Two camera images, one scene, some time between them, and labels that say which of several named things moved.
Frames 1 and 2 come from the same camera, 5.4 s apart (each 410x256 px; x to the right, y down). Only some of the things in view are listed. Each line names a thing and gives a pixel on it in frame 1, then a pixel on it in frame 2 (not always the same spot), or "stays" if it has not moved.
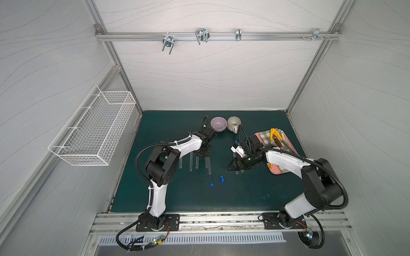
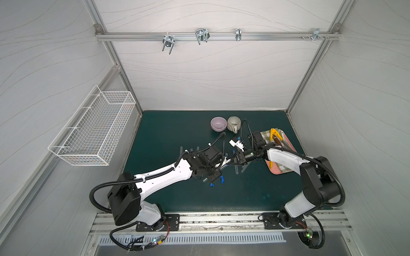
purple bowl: (219, 124) stays
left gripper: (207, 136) to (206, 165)
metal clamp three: (238, 34) stays
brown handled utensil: (277, 142) stays
